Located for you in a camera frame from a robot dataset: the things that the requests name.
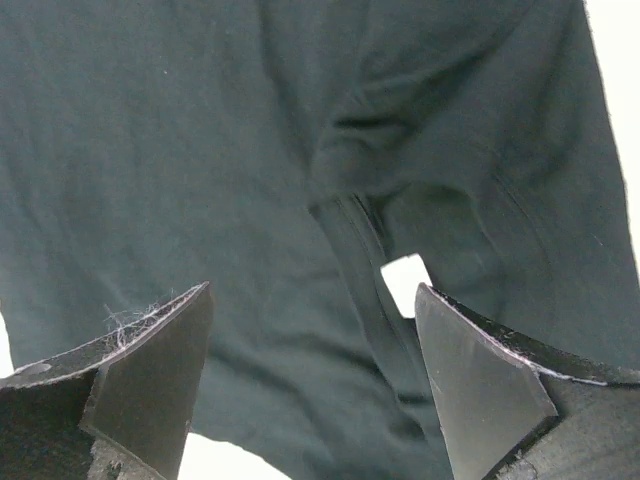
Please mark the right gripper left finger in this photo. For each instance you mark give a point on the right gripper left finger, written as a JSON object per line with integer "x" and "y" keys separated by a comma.
{"x": 117, "y": 407}

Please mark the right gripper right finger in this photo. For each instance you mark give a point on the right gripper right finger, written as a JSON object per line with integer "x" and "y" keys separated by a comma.
{"x": 511, "y": 407}

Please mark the black t-shirt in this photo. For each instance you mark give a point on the black t-shirt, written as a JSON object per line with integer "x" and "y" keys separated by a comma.
{"x": 283, "y": 152}

